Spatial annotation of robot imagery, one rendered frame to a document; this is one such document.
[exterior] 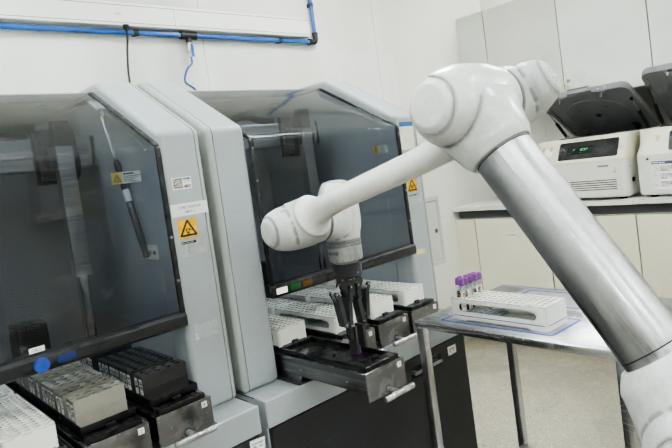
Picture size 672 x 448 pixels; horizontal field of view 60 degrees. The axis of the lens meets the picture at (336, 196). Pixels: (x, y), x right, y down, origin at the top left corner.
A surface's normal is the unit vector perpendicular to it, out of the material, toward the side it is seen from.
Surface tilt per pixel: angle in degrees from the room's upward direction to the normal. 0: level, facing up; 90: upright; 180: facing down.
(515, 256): 90
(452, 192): 90
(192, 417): 90
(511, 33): 90
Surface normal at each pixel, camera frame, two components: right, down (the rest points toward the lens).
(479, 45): -0.73, 0.14
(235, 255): 0.67, -0.05
